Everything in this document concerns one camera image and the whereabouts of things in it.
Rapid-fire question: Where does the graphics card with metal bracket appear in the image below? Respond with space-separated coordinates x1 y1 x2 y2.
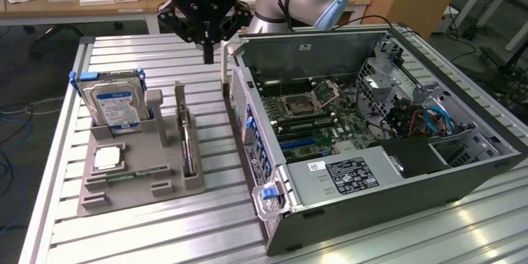
173 80 203 181

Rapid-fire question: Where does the silver socket cover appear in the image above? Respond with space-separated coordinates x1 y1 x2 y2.
308 77 344 103

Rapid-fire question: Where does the CPU socket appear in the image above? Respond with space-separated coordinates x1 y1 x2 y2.
284 93 321 119

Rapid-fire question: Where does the hard disk in blue caddy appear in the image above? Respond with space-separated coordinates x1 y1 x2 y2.
68 67 148 137

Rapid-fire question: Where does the RAM stick with white label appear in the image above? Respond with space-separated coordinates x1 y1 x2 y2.
276 116 336 132

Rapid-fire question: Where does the silver perforated drive cage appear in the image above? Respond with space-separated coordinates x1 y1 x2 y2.
353 56 417 122

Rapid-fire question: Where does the blue expansion slot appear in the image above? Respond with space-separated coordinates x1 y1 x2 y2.
279 136 319 151

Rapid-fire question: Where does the green motherboard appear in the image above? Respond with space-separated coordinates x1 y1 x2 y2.
253 69 372 166

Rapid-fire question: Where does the silver CPU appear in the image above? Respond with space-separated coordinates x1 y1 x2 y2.
93 148 123 171

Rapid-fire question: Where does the green RAM stick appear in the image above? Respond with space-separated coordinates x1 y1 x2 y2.
105 169 156 184

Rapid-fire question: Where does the grey power supply unit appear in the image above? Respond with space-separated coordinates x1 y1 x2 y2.
283 146 405 208

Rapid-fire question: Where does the grey parts rack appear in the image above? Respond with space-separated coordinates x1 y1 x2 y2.
77 87 207 217

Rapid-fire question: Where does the silver disk bay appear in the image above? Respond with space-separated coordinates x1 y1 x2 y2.
427 121 503 169

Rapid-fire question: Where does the open dark PC case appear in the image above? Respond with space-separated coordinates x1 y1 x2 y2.
221 22 528 257

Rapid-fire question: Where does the beige case stop post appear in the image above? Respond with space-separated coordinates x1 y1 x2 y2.
220 35 243 92

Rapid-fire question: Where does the black power cable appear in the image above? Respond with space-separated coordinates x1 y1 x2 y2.
325 14 397 30

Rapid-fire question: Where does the red wire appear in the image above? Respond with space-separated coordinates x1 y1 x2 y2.
405 108 432 137

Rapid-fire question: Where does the white desk frame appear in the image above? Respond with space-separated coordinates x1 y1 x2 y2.
451 0 528 51

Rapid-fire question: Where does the blue wire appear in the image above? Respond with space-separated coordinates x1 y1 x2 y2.
427 105 457 137

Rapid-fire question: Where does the blue floor cable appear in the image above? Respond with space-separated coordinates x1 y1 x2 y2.
0 112 35 234

